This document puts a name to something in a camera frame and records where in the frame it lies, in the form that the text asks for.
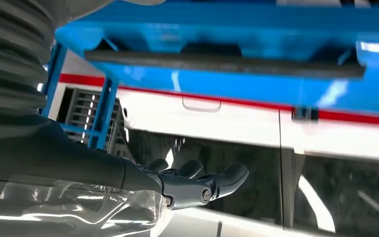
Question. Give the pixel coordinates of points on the white car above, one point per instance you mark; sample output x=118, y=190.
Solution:
x=209, y=124

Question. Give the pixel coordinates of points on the blue metal shelf rack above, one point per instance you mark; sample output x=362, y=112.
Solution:
x=209, y=19

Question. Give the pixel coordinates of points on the grey slatted crate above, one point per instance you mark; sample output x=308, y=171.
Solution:
x=78, y=108

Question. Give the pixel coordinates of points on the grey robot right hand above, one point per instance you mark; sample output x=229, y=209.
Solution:
x=62, y=170

